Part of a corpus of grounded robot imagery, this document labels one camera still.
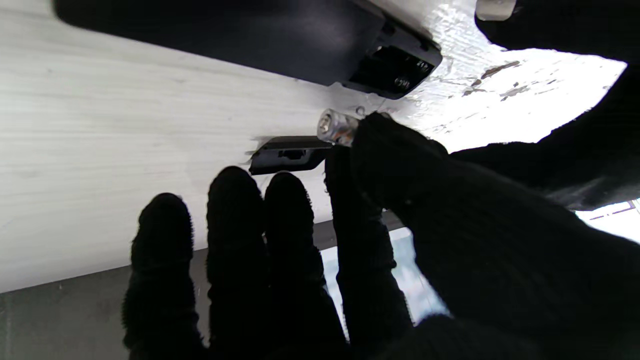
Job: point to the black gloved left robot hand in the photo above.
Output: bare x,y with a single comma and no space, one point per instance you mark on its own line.
575,25

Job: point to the black battery cover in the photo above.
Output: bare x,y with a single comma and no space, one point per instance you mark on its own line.
290,152

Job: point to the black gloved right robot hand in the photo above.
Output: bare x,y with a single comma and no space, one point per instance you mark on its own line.
475,250

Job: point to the silver AAA battery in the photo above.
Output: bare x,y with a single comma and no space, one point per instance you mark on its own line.
335,127

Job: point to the black remote control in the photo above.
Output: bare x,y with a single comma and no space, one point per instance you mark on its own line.
225,30

